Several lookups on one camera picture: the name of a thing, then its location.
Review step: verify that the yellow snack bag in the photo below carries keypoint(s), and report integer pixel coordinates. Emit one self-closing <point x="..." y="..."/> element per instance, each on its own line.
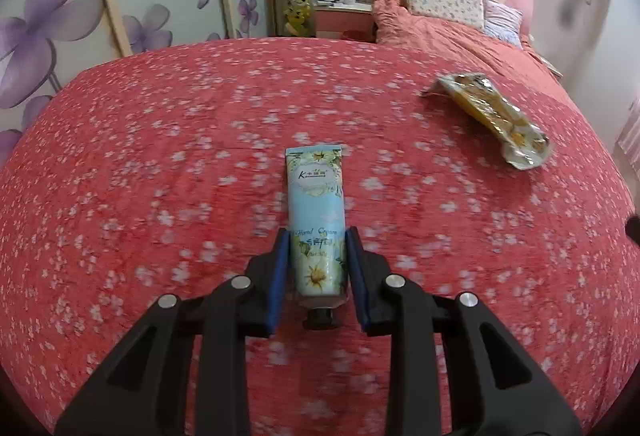
<point x="523" y="144"/>

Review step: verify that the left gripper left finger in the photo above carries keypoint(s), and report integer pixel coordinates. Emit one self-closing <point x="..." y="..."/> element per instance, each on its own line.
<point x="141" y="386"/>

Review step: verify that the blue floral hand cream tube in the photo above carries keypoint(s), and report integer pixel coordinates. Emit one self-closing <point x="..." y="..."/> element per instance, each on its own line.
<point x="317" y="226"/>

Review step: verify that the red bin under nightstand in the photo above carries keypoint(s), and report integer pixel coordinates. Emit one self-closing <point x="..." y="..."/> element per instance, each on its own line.
<point x="358" y="35"/>

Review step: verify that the salmon pink duvet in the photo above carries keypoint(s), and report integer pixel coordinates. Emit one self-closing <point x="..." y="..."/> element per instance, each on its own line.
<point x="466" y="46"/>

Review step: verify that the pink white nightstand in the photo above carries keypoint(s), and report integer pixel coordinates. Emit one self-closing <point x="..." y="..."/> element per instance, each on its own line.
<point x="331" y="21"/>

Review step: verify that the pink striped pillow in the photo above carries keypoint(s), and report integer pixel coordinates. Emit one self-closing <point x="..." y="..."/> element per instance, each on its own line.
<point x="502" y="22"/>

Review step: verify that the pink curtain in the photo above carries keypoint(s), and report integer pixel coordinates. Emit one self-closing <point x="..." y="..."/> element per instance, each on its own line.
<point x="629" y="139"/>

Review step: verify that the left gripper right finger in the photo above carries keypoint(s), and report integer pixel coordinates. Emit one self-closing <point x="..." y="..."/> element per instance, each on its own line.
<point x="494" y="386"/>

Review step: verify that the red floral bedspread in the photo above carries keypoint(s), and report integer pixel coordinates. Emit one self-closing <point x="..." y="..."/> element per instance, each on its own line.
<point x="164" y="172"/>

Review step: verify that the white floral pillow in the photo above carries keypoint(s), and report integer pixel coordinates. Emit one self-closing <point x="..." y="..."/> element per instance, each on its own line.
<point x="465" y="12"/>

